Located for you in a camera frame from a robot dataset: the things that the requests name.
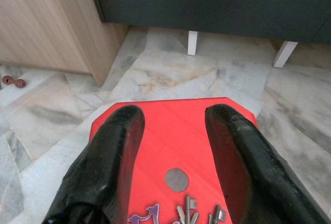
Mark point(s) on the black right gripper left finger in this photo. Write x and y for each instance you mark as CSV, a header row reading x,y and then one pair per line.
x,y
103,156

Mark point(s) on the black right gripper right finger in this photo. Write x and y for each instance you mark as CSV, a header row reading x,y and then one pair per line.
x,y
248,162

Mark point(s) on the red plastic stool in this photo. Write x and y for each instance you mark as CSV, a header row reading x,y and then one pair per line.
x,y
175,136

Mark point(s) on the brown wooden bead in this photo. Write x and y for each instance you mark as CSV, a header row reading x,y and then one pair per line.
x,y
7,80
20,83

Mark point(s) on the white cabinet leg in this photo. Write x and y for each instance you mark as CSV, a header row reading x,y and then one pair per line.
x,y
284,54
193,43

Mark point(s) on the light wood cabinet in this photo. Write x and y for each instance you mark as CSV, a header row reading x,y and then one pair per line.
x,y
51,14

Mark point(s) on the dark grey cabinet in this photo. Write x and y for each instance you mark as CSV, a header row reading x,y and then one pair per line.
x,y
207,1

